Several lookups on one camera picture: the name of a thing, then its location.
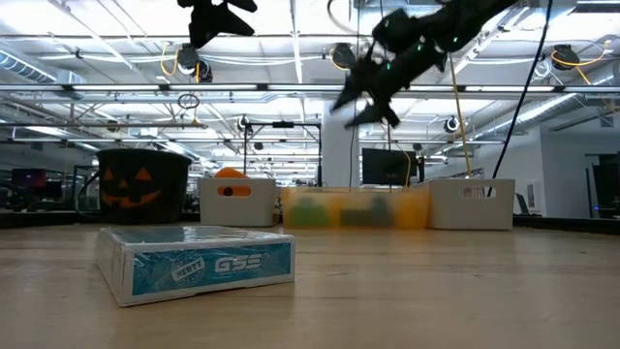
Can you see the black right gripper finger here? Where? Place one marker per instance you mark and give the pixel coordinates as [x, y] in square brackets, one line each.
[375, 116]
[349, 94]

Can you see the orange foam die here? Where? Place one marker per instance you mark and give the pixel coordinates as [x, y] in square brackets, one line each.
[231, 173]

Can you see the Nertz playing card deck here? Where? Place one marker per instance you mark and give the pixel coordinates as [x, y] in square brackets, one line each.
[203, 266]

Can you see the black computer monitor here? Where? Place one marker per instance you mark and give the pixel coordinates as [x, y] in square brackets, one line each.
[387, 167]

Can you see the white building column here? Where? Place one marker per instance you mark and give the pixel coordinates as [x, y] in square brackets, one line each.
[339, 155]

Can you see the orange translucent bin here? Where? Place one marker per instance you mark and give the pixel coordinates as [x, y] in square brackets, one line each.
[358, 196]

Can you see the long ceiling light strip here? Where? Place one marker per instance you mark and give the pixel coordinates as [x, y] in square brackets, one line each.
[145, 87]

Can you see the white plastic bin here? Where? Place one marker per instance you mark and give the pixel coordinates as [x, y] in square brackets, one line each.
[450, 213]
[213, 208]

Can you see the black pumpkin-face bucket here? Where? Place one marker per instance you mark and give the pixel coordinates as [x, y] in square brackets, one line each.
[140, 189]

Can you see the small background monitor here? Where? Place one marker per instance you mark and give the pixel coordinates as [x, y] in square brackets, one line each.
[29, 178]

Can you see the black background rig frame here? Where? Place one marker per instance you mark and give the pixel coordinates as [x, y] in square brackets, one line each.
[283, 124]

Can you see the silver ceiling duct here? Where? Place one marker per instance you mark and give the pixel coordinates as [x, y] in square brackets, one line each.
[24, 68]

